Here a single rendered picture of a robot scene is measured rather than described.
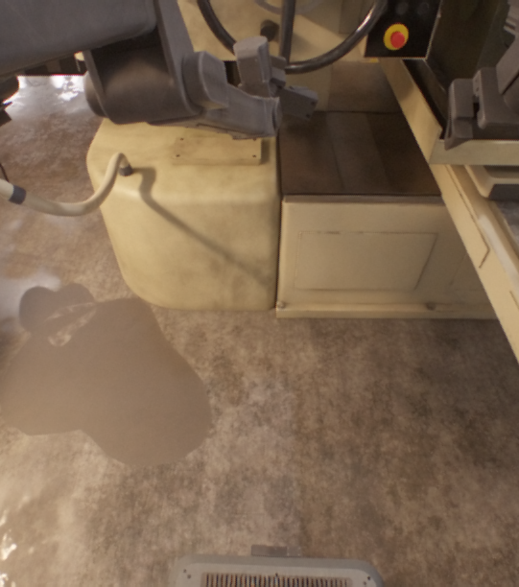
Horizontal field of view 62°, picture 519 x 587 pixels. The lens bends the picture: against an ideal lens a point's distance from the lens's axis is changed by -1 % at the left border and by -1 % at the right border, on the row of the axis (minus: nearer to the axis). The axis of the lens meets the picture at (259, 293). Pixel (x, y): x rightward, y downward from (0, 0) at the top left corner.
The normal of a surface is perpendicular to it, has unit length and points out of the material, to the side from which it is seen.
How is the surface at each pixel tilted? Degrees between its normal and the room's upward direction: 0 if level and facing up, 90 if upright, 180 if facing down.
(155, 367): 0
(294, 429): 0
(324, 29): 90
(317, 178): 0
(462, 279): 90
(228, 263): 90
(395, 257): 90
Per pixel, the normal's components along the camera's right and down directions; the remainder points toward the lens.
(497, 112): -0.01, -0.21
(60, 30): 0.98, 0.02
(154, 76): -0.23, 0.26
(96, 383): 0.00, -0.66
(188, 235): 0.00, 0.75
